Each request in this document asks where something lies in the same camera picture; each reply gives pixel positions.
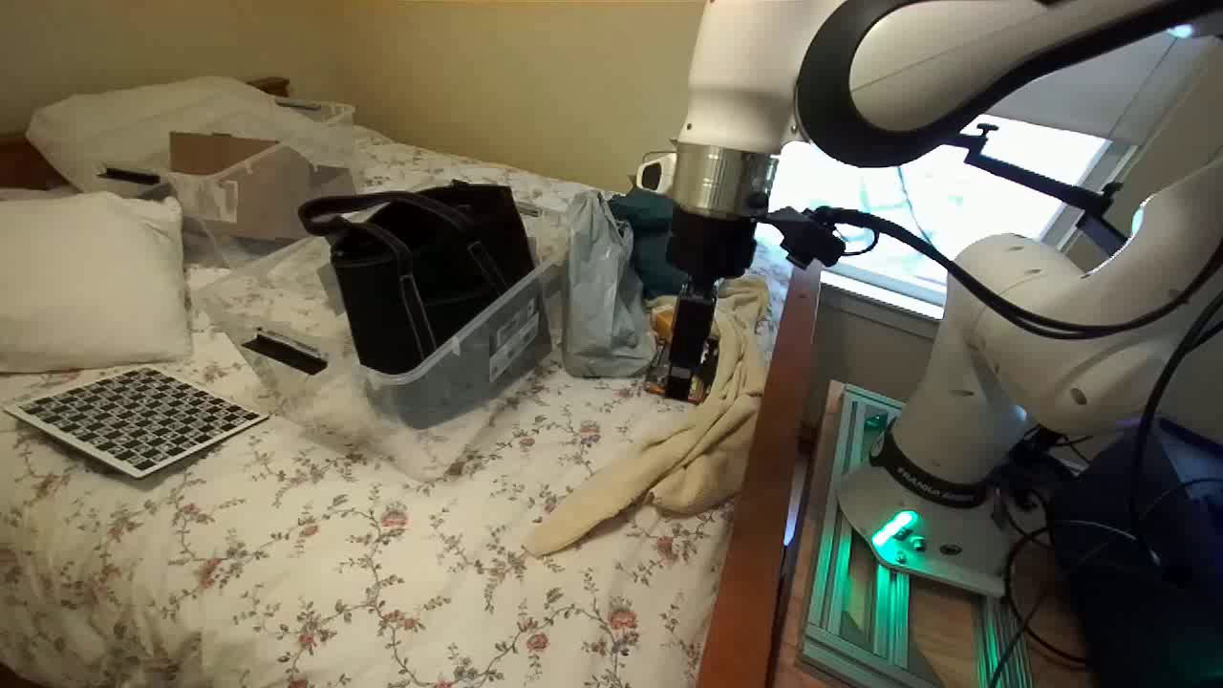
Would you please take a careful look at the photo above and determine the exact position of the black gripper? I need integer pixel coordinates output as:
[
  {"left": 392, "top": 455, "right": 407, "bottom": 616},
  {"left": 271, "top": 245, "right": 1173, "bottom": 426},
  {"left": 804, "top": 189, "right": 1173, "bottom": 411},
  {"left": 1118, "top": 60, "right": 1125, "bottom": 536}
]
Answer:
[{"left": 660, "top": 208, "right": 759, "bottom": 400}]

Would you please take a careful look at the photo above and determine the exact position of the cream towel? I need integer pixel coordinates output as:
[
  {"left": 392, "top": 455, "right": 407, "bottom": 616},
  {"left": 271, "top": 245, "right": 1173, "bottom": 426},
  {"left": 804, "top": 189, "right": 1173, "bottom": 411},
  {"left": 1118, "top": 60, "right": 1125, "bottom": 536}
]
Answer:
[{"left": 522, "top": 271, "right": 779, "bottom": 564}]

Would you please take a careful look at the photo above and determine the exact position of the wooden bed footboard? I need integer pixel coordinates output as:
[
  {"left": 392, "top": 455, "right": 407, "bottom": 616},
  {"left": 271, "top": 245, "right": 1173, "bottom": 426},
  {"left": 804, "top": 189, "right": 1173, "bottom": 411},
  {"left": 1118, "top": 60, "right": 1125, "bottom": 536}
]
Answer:
[{"left": 695, "top": 260, "right": 829, "bottom": 688}]

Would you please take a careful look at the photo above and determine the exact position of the floral bed sheet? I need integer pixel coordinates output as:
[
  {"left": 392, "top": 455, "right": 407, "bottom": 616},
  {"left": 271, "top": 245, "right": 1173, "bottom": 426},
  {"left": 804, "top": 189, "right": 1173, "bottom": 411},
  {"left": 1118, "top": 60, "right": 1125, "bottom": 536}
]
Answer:
[{"left": 0, "top": 119, "right": 799, "bottom": 688}]

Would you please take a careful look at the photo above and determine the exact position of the grey plastic bag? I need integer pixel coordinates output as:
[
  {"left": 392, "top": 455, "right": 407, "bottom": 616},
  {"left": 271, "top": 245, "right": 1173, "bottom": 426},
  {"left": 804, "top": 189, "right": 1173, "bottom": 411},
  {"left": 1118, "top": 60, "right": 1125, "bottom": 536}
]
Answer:
[{"left": 559, "top": 189, "right": 660, "bottom": 384}]

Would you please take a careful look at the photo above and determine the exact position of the clear plastic storage bin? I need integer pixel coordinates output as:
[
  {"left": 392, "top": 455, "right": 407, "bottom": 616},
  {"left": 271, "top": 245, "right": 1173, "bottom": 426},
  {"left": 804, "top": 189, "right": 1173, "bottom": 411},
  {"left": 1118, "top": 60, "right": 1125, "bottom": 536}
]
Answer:
[{"left": 188, "top": 227, "right": 571, "bottom": 481}]

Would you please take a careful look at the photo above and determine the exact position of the black handbag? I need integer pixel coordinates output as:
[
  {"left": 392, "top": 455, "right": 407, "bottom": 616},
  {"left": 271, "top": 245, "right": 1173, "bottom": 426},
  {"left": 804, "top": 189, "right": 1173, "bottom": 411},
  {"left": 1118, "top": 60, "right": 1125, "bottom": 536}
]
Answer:
[{"left": 299, "top": 180, "right": 539, "bottom": 378}]

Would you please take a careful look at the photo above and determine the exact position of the green lit robot platform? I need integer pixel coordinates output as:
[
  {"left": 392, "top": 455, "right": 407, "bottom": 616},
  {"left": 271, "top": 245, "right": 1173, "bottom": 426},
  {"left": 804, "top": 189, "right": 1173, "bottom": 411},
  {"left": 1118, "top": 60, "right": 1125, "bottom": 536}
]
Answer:
[{"left": 799, "top": 378, "right": 1034, "bottom": 688}]

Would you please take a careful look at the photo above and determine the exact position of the bright bedroom window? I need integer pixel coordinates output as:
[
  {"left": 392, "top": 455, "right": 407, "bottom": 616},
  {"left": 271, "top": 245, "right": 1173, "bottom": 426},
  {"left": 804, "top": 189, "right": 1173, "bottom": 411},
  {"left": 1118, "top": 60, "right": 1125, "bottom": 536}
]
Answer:
[{"left": 759, "top": 31, "right": 1149, "bottom": 311}]

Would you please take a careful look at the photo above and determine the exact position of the brown cardboard box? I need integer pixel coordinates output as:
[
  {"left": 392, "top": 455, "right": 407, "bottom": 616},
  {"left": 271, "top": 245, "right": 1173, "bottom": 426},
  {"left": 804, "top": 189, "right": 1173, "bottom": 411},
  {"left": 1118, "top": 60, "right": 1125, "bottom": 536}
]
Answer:
[{"left": 169, "top": 129, "right": 320, "bottom": 245}]

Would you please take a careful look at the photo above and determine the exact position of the dark blue bag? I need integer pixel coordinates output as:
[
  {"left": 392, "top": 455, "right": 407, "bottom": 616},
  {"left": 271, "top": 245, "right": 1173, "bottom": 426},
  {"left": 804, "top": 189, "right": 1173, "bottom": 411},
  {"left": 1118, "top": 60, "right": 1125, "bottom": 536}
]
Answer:
[{"left": 1044, "top": 416, "right": 1223, "bottom": 688}]

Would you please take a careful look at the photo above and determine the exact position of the clear bin holding cardboard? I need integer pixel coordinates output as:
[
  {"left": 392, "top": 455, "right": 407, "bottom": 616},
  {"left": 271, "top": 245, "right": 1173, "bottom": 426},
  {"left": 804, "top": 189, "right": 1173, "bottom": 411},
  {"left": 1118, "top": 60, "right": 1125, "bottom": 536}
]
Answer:
[{"left": 163, "top": 127, "right": 359, "bottom": 263}]

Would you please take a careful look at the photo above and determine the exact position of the black dotted calibration board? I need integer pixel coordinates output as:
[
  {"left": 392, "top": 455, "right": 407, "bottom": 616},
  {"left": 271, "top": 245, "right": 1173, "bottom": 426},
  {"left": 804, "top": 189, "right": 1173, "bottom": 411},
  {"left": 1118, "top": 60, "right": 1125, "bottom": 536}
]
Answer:
[{"left": 4, "top": 362, "right": 274, "bottom": 485}]

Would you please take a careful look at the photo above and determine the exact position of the white pillow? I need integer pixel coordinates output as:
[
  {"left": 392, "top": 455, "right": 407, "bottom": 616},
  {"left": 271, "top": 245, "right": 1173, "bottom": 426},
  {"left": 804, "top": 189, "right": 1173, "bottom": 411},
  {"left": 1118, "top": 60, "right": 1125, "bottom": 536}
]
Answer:
[{"left": 0, "top": 189, "right": 196, "bottom": 378}]

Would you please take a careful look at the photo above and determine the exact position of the white plastic sheet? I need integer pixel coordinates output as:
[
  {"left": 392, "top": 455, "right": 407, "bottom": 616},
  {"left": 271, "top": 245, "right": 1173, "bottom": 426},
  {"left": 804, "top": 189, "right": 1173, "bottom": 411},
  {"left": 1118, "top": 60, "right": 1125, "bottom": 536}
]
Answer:
[{"left": 23, "top": 74, "right": 359, "bottom": 195}]

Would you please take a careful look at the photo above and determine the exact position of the wooden headboard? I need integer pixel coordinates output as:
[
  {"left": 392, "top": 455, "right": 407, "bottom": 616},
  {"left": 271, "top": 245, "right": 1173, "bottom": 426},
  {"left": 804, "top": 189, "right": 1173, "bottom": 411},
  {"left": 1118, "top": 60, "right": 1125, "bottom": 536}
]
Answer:
[{"left": 0, "top": 129, "right": 70, "bottom": 195}]

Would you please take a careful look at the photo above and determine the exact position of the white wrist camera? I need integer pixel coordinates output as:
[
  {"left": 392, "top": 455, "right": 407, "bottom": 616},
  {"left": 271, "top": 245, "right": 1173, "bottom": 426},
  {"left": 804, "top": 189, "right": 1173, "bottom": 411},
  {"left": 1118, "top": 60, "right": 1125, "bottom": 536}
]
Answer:
[{"left": 632, "top": 149, "right": 679, "bottom": 200}]

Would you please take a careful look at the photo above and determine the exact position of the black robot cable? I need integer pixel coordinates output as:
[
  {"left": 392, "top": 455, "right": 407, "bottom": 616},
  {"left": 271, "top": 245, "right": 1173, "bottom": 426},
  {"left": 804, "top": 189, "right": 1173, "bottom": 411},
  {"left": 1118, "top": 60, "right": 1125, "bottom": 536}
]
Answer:
[{"left": 759, "top": 203, "right": 1223, "bottom": 344}]

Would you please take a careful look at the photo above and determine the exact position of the black floor cable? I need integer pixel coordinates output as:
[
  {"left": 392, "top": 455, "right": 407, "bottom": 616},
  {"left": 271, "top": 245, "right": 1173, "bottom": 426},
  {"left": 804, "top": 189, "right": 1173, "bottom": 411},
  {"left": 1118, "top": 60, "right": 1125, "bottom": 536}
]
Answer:
[{"left": 986, "top": 510, "right": 1149, "bottom": 686}]

